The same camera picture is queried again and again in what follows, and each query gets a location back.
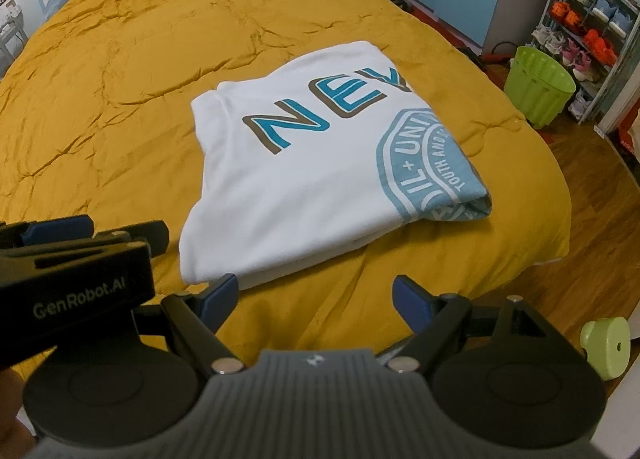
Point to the green plastic basket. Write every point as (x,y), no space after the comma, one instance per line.
(537,89)

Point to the red cardboard box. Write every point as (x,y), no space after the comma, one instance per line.
(627,138)

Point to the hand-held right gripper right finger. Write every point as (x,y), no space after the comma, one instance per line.
(411,304)

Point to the white chair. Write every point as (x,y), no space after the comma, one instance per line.
(11,31)

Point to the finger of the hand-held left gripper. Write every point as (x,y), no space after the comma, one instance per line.
(60,230)
(145,233)

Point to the light green round knob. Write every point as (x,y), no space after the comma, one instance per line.
(605,349)

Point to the group of assorted shoes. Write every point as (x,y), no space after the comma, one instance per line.
(595,41)

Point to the white printed sweatshirt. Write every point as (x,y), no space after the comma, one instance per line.
(300,174)

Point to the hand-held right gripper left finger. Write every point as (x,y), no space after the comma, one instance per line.
(220,301)

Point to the mustard yellow quilt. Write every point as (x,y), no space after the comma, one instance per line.
(150,64)

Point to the small red object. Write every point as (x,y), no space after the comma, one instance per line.
(492,58)

